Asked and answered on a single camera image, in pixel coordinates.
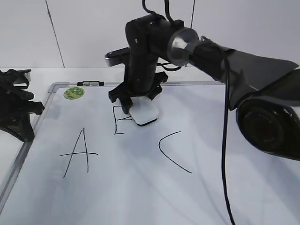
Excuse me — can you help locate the black wrist camera on gripper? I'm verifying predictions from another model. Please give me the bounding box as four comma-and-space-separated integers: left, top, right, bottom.
105, 47, 130, 67
14, 69, 31, 84

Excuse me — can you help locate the round green magnet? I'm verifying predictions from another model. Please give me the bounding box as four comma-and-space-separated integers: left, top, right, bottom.
63, 87, 85, 100

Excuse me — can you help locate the black hanging clip on frame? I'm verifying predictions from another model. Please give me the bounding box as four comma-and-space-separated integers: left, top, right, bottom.
77, 81, 105, 87

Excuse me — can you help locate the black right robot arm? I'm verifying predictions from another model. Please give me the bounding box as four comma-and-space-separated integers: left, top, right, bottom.
105, 14, 300, 160

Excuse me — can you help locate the black wrist camera on left gripper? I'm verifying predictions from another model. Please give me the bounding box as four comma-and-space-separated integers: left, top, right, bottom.
14, 69, 31, 84

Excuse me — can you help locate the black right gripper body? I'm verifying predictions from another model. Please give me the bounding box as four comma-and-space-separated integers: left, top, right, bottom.
108, 15, 184, 103

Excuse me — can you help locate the black wrist camera on right gripper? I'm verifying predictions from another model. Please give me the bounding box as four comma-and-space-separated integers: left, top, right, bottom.
105, 47, 130, 67

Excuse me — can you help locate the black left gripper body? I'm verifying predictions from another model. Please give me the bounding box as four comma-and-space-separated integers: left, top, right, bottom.
0, 69, 34, 121

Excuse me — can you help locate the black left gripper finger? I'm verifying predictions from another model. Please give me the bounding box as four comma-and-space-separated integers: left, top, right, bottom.
26, 101, 45, 115
0, 116, 35, 142

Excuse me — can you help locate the black cable along right arm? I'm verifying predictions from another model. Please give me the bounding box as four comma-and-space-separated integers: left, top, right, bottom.
142, 0, 236, 225

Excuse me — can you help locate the white whiteboard with grey frame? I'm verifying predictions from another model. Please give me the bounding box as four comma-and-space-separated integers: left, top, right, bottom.
0, 81, 300, 225

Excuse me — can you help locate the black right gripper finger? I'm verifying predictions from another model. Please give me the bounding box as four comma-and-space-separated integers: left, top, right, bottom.
147, 86, 163, 100
119, 97, 133, 114

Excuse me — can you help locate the white whiteboard eraser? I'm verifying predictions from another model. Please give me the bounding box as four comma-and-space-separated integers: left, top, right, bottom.
129, 97, 159, 126

